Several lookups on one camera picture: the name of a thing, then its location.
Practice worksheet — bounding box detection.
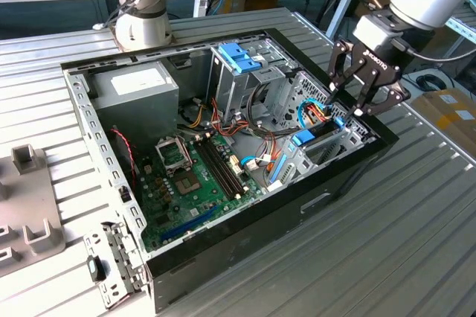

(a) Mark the grey power supply unit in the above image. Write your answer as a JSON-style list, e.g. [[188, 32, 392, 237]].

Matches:
[[90, 60, 180, 154]]

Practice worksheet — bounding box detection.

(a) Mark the metal socket cover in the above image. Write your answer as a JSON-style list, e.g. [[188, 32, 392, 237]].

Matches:
[[153, 135, 194, 179]]

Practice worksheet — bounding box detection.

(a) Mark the thick black cable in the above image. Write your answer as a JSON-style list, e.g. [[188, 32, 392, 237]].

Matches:
[[247, 81, 271, 128]]

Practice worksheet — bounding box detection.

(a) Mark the black RAM slot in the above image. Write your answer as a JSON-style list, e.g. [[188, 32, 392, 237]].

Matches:
[[193, 141, 239, 202], [198, 139, 243, 199], [202, 138, 247, 196], [207, 136, 250, 193]]

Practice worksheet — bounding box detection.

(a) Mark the grey parts rack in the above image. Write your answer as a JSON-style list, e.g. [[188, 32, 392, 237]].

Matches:
[[0, 144, 68, 278]]

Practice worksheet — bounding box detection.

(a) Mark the black cable coil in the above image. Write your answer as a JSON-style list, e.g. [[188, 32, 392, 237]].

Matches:
[[415, 74, 453, 92]]

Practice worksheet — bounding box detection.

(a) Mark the cardboard box with labels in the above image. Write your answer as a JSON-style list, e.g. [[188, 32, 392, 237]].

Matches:
[[411, 88, 476, 149]]

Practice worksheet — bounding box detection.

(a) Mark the blue data wire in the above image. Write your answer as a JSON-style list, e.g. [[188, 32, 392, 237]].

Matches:
[[296, 97, 330, 131]]

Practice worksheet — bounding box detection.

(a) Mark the yellow orange wire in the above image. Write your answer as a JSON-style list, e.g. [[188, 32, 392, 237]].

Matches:
[[184, 103, 208, 129]]

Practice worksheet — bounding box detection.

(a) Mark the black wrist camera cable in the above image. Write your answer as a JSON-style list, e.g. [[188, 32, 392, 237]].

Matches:
[[394, 36, 476, 63]]

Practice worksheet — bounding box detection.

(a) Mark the blue plastic drive latch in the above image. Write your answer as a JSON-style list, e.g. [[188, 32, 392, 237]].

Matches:
[[218, 42, 263, 75]]

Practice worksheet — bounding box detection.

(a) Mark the red orange wire bundle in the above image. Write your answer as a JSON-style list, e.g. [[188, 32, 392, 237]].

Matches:
[[210, 97, 261, 141]]

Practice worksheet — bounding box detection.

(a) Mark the black open PC case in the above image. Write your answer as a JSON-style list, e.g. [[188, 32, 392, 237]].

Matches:
[[60, 28, 399, 314]]

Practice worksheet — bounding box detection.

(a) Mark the blue expansion slot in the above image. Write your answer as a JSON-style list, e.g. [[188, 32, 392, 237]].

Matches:
[[160, 203, 219, 243]]

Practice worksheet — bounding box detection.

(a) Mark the cream board connector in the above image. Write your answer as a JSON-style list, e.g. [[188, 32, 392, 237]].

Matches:
[[228, 155, 243, 177]]

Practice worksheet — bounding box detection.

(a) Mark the brown cardboard box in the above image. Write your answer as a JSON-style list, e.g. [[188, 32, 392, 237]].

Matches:
[[353, 0, 391, 19], [433, 28, 466, 54]]

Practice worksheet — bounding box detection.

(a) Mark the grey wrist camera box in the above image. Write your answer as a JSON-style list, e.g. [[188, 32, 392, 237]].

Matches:
[[352, 10, 402, 51]]

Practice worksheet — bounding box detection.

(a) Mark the blue wire with white plug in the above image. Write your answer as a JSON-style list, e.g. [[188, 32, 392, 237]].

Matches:
[[239, 156, 278, 173]]

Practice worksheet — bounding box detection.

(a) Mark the CPU socket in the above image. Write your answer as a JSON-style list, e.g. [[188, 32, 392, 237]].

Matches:
[[173, 171, 204, 198]]

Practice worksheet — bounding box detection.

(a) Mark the aluminium frame table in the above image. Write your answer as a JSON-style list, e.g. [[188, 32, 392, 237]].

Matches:
[[442, 0, 476, 68]]

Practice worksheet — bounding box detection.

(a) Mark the black latch knob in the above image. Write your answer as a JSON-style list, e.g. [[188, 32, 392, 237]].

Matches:
[[86, 255, 108, 283]]

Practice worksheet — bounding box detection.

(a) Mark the grey metal disk bay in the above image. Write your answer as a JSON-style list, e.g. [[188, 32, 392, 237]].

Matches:
[[266, 70, 376, 188]]

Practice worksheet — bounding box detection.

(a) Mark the green motherboard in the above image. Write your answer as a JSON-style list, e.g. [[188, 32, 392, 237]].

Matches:
[[135, 132, 268, 254]]

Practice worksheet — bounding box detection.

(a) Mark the red yellow power wire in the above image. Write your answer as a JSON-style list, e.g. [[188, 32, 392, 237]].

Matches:
[[305, 103, 335, 123]]

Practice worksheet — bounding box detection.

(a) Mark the thin red wire loop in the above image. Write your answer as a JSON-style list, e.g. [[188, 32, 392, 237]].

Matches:
[[256, 123, 283, 171]]

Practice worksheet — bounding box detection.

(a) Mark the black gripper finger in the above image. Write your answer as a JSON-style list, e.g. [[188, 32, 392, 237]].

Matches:
[[345, 67, 412, 127], [327, 39, 367, 104]]

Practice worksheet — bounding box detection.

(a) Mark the red black twisted wire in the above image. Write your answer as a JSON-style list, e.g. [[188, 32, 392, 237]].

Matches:
[[110, 127, 138, 188]]

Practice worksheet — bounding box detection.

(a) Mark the grey metal drive cage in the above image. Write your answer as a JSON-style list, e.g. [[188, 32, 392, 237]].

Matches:
[[206, 38, 298, 128]]

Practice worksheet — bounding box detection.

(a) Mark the hard disk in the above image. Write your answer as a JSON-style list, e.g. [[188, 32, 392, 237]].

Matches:
[[269, 115, 349, 186]]

